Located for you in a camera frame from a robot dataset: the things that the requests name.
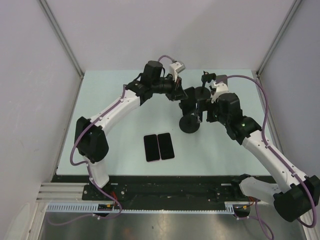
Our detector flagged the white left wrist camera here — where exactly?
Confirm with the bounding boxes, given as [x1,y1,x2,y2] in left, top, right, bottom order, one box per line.
[168,61,186,82]

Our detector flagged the white slotted cable duct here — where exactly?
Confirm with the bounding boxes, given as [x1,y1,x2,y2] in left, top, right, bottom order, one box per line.
[47,201,237,215]

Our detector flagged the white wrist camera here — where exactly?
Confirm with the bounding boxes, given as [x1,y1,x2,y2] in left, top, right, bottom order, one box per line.
[168,61,186,82]
[209,81,229,104]

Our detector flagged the black tripod phone stand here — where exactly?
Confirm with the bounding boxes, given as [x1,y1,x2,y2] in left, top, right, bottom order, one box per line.
[194,71,217,101]

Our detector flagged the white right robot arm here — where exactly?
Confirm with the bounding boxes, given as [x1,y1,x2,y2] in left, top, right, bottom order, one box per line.
[195,93,320,228]

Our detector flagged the left aluminium frame post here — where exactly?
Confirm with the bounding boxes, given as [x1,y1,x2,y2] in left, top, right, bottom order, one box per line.
[37,0,85,80]

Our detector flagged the white phone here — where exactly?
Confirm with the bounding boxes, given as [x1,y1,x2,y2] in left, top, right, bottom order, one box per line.
[157,133,175,160]

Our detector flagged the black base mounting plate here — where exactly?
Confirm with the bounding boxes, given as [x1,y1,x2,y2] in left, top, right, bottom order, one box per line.
[51,174,261,212]

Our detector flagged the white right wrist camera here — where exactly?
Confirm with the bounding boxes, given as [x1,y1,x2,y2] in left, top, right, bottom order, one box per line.
[209,81,229,104]

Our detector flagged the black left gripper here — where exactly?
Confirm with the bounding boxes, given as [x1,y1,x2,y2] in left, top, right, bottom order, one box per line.
[151,72,188,101]

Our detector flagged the white corner frame post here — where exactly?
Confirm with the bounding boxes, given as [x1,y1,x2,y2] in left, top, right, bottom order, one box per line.
[255,0,304,78]

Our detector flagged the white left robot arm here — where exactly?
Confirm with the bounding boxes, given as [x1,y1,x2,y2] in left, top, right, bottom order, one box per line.
[70,60,188,200]

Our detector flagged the pink phone black screen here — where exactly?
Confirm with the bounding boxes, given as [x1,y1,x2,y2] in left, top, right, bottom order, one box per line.
[143,134,160,163]

